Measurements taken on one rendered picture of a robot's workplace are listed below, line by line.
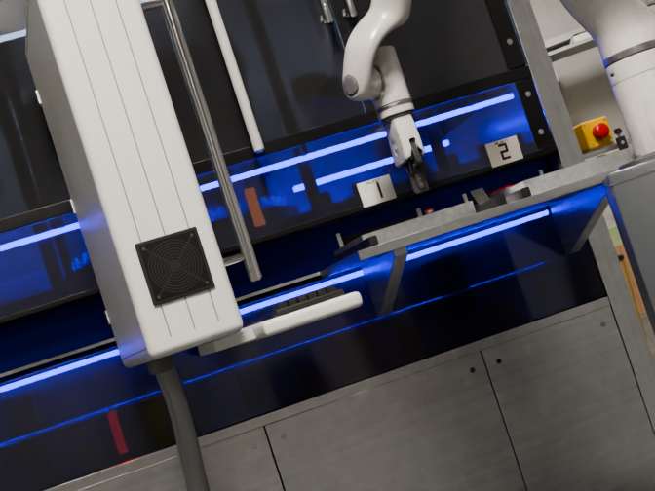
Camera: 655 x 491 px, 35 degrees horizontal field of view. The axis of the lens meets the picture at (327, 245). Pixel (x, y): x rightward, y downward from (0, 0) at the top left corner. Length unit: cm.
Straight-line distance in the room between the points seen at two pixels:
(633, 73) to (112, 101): 92
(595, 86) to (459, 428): 743
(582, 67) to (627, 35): 787
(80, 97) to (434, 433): 116
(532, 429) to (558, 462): 10
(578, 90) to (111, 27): 802
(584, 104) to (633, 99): 783
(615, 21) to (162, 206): 86
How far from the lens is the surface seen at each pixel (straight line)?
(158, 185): 191
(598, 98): 976
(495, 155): 262
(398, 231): 225
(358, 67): 228
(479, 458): 256
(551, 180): 225
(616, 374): 268
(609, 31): 194
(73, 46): 196
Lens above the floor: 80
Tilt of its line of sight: 3 degrees up
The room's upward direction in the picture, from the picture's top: 18 degrees counter-clockwise
